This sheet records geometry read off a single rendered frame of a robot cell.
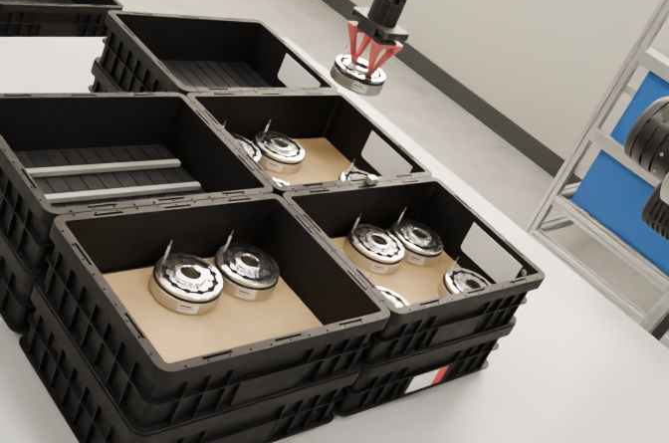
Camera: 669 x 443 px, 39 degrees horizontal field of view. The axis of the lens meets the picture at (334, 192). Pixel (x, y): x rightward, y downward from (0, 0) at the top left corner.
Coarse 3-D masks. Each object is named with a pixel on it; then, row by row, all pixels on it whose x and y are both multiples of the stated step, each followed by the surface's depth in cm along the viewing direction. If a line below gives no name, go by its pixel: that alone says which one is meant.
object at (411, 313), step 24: (288, 192) 153; (312, 192) 157; (336, 192) 160; (480, 216) 173; (504, 240) 169; (528, 264) 165; (480, 288) 152; (504, 288) 155; (528, 288) 161; (408, 312) 138; (432, 312) 143
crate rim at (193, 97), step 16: (192, 96) 169; (208, 96) 171; (224, 96) 174; (240, 96) 176; (256, 96) 179; (272, 96) 182; (288, 96) 185; (304, 96) 188; (320, 96) 191; (336, 96) 194; (208, 112) 166; (224, 128) 163; (400, 144) 186; (416, 160) 182; (384, 176) 172; (400, 176) 175; (416, 176) 177; (272, 192) 154
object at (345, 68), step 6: (336, 60) 178; (342, 60) 180; (348, 60) 181; (360, 60) 184; (342, 66) 177; (348, 66) 178; (348, 72) 176; (354, 72) 177; (378, 72) 182; (354, 78) 175; (360, 78) 175; (366, 78) 176; (372, 78) 178; (378, 78) 179; (384, 78) 180
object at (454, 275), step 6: (450, 270) 167; (456, 270) 168; (462, 270) 168; (468, 270) 169; (450, 276) 165; (456, 276) 166; (462, 276) 167; (474, 276) 169; (480, 276) 169; (450, 282) 163; (456, 282) 164; (486, 282) 168; (450, 288) 162; (456, 288) 163; (462, 288) 163
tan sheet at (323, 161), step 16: (304, 144) 192; (320, 144) 195; (304, 160) 187; (320, 160) 189; (336, 160) 192; (272, 176) 177; (288, 176) 179; (304, 176) 181; (320, 176) 184; (336, 176) 186
